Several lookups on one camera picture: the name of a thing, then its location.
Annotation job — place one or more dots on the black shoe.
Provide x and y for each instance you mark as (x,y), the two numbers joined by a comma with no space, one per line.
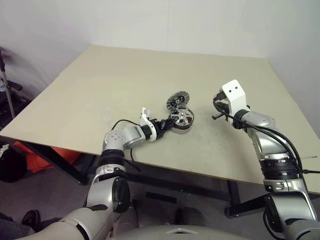
(31,218)

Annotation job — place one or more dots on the black flat floor plate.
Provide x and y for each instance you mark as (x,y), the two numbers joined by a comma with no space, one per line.
(161,197)

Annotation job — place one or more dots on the grey motor cover circuit board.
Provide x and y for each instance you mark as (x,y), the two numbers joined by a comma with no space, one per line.
(176,100)

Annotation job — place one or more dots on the black bin bag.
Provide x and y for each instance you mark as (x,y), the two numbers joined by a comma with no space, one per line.
(12,167)

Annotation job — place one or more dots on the white crumpled paper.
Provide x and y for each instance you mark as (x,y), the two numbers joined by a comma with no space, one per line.
(3,151)

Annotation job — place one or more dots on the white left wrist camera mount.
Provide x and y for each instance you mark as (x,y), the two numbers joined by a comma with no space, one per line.
(145,120)

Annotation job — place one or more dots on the dark trouser leg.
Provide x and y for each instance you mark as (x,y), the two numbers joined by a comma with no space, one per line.
(11,227)

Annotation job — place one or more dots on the black zip tie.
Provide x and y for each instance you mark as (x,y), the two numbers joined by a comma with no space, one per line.
(311,171)

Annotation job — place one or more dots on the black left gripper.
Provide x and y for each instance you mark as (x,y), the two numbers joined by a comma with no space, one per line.
(161,128)

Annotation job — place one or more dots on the black table frame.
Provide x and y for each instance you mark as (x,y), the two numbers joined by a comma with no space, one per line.
(62,167)

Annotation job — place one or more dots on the orange cloth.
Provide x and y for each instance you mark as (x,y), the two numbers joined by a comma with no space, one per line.
(37,162)

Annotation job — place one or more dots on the grey robot torso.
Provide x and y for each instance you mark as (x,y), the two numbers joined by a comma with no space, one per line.
(180,233)

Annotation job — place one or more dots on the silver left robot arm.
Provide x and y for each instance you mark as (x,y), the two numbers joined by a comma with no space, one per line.
(113,140)

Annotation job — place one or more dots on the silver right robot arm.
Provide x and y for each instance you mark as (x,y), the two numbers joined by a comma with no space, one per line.
(265,150)

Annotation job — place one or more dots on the black cart silver pole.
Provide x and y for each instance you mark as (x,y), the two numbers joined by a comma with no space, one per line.
(9,95)

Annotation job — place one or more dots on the grey motor housing copper windings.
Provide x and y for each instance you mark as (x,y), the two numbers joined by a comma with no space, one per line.
(183,129)

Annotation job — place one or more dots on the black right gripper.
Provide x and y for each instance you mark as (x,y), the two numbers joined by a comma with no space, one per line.
(225,108)

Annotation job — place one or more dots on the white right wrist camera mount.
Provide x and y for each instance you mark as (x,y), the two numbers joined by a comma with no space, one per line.
(235,95)

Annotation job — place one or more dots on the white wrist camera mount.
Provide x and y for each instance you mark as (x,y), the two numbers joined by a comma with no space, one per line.
(145,120)
(235,95)

